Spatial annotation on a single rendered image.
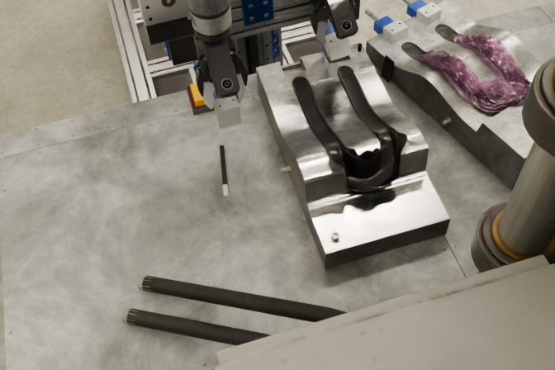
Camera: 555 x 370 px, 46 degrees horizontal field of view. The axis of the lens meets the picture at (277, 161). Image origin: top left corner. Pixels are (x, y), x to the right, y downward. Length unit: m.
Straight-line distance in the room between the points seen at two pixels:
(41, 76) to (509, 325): 2.62
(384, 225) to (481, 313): 0.76
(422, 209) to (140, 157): 0.64
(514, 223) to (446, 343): 0.26
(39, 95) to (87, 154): 1.38
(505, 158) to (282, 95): 0.50
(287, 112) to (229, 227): 0.28
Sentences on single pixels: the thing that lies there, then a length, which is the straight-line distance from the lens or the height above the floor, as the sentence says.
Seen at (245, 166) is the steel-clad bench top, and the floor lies 0.80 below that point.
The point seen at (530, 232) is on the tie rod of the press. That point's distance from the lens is 0.77.
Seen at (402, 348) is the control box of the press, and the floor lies 1.47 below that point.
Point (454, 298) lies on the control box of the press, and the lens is 0.56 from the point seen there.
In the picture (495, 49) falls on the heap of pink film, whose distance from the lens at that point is 1.60.
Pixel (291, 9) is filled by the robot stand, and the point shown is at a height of 0.74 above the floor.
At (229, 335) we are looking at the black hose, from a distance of 1.20.
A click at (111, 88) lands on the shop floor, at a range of 2.84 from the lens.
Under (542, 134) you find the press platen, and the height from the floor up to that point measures 1.51.
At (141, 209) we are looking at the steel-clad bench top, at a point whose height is 0.80.
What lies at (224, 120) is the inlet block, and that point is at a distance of 1.39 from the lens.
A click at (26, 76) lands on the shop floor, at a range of 3.03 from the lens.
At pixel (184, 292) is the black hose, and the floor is 0.85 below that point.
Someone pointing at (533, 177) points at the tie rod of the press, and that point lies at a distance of 0.70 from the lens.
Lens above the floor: 1.97
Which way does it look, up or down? 53 degrees down
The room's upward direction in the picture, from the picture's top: 4 degrees counter-clockwise
